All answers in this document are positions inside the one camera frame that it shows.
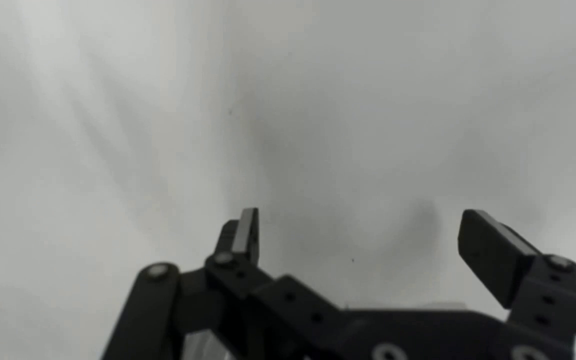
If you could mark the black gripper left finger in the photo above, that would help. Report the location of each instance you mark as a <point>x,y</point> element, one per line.
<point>245,233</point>

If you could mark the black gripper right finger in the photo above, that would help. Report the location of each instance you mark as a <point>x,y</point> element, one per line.
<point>495,256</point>

